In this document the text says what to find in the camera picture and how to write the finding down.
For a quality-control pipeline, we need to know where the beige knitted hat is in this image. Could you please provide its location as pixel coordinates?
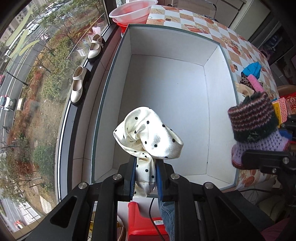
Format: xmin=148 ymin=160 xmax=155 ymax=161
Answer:
xmin=235 ymin=83 xmax=254 ymax=96

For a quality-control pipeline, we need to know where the cream shoe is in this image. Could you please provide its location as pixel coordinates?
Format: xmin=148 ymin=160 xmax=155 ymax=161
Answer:
xmin=87 ymin=34 xmax=103 ymax=61
xmin=70 ymin=65 xmax=87 ymax=104

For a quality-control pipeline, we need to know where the red plastic bucket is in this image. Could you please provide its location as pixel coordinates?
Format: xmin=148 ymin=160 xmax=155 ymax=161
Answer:
xmin=116 ymin=23 xmax=128 ymax=34

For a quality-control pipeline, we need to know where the red plastic stool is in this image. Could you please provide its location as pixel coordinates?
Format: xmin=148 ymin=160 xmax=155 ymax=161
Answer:
xmin=127 ymin=201 xmax=170 ymax=241

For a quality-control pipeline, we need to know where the near cream shoe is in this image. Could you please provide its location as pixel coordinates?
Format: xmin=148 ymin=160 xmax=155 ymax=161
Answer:
xmin=70 ymin=65 xmax=87 ymax=104

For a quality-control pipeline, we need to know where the white polka dot cloth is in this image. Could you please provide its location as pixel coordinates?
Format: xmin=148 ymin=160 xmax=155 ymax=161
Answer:
xmin=113 ymin=107 xmax=184 ymax=197

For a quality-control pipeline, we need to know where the far cream shoe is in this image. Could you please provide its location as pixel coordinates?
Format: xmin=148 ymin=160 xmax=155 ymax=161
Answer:
xmin=87 ymin=34 xmax=103 ymax=61

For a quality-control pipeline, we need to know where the leopard print cloth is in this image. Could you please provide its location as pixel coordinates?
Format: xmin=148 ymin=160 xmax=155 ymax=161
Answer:
xmin=239 ymin=72 xmax=254 ymax=90

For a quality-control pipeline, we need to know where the black cable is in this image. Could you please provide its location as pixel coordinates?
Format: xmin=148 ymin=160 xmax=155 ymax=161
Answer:
xmin=148 ymin=197 xmax=167 ymax=241

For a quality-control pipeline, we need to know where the wooden chair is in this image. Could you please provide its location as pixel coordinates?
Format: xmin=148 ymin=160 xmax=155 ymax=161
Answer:
xmin=277 ymin=85 xmax=296 ymax=96

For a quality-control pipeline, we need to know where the checkered patterned tablecloth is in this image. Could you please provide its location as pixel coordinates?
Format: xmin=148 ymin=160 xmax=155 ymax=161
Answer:
xmin=147 ymin=5 xmax=280 ymax=204

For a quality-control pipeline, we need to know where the large grey storage box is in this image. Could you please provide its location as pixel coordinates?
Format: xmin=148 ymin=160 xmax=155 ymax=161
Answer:
xmin=91 ymin=24 xmax=238 ymax=190

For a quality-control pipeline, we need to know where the blue knitted cloth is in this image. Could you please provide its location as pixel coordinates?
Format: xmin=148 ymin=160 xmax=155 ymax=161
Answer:
xmin=242 ymin=62 xmax=261 ymax=79

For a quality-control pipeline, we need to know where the translucent pink basin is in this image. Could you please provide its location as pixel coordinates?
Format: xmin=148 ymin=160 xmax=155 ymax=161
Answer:
xmin=109 ymin=1 xmax=158 ymax=25

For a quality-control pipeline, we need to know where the blue jeans leg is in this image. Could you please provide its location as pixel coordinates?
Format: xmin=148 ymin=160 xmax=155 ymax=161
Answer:
xmin=158 ymin=199 xmax=175 ymax=241

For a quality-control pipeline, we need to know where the striped knitted purple sock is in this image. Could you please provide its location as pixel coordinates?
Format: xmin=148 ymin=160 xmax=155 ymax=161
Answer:
xmin=228 ymin=92 xmax=290 ymax=169

